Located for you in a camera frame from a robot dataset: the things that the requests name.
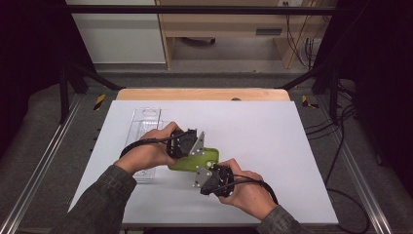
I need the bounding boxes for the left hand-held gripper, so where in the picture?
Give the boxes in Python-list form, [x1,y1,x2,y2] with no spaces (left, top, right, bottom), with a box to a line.
[166,128,206,160]

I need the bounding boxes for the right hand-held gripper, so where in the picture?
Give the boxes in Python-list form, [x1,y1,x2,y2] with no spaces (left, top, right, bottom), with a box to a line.
[193,165,235,198]

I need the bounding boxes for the green phone case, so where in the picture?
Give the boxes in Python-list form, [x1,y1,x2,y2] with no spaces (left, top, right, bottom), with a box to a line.
[168,147,221,173]

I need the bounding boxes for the person's left hand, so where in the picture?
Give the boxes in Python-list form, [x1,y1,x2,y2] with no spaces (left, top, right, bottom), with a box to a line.
[113,121,181,177]

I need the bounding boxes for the person's right hand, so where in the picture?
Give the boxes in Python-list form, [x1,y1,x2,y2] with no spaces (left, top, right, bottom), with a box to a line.
[217,158,280,222]

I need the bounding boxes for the clear plastic tray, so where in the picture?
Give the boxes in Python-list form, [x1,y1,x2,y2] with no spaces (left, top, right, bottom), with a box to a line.
[124,106,165,183]

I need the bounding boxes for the wooden table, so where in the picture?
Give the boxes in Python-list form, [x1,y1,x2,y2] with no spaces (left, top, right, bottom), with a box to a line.
[115,88,291,102]

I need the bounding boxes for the yellow black striped tape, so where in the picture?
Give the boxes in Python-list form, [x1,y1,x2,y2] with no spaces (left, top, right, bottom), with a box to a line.
[301,95,319,109]
[93,94,107,111]

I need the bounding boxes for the dark object under desk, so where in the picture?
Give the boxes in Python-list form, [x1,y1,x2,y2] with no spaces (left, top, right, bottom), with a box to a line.
[179,36,216,47]

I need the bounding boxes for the white cabinet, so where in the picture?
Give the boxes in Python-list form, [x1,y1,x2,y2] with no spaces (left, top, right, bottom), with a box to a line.
[65,0,167,64]

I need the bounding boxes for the light wooden desk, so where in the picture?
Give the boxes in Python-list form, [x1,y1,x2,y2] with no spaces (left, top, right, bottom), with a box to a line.
[155,0,329,70]

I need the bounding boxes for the black metal stand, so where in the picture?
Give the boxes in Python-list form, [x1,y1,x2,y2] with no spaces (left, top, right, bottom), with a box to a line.
[278,60,343,124]
[58,60,123,125]

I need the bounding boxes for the black curtain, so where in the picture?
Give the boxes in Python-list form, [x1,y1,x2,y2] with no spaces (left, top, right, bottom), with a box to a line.
[314,0,413,198]
[0,0,97,160]

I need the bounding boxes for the left hand-held gripper black cable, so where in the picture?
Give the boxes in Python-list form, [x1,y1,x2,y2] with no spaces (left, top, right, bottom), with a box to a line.
[119,136,183,159]

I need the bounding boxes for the hand-held gripper black cable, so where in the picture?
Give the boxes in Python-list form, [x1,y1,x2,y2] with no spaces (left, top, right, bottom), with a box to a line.
[223,178,280,206]
[119,136,183,159]

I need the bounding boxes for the right hand-held gripper black cable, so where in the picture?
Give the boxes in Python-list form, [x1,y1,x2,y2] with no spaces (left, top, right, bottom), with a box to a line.
[223,178,280,206]

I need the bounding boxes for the bundle of black floor cables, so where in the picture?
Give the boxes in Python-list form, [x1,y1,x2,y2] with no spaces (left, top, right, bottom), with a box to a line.
[304,82,357,141]

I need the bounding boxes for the long black floor cable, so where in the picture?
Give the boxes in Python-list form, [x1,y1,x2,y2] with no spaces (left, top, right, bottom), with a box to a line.
[323,103,371,234]

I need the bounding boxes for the black horizontal frame bar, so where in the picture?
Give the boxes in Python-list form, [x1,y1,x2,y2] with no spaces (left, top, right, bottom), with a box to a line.
[63,4,346,15]

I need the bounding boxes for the silver metal rail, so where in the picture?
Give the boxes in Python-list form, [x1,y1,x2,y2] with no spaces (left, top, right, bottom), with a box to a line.
[316,95,394,234]
[0,93,84,234]

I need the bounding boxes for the hanging black desk cables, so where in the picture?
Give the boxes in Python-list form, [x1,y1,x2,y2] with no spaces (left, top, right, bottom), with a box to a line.
[283,2,323,70]

